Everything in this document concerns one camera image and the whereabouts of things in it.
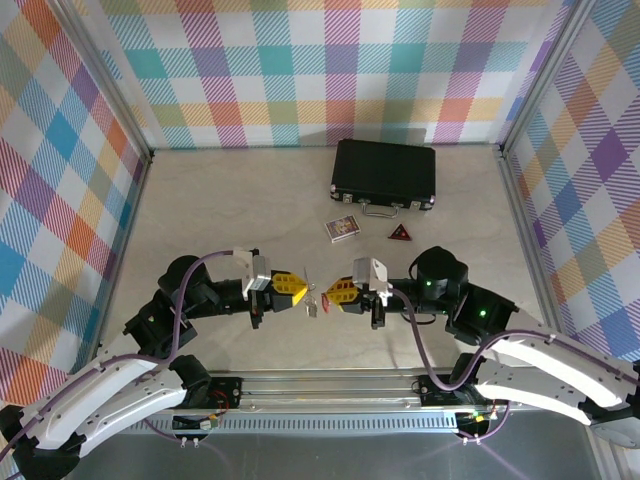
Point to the clear plastic bag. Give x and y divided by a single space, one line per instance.
313 310

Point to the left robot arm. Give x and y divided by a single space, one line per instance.
110 415

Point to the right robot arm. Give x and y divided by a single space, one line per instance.
540 360

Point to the playing card box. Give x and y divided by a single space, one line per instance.
342 229

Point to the red black triangle badge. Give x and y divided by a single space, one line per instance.
400 234

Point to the black carry case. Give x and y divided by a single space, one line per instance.
382 170

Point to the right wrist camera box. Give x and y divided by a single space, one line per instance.
362 272

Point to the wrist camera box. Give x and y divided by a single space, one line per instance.
261 275
362 272

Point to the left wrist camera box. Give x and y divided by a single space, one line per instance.
261 275

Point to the aluminium mounting rail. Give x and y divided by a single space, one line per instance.
325 395

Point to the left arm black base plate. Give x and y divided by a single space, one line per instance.
225 392

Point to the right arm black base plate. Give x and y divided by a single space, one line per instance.
435 390

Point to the aluminium frame post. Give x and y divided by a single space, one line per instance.
102 75
545 75

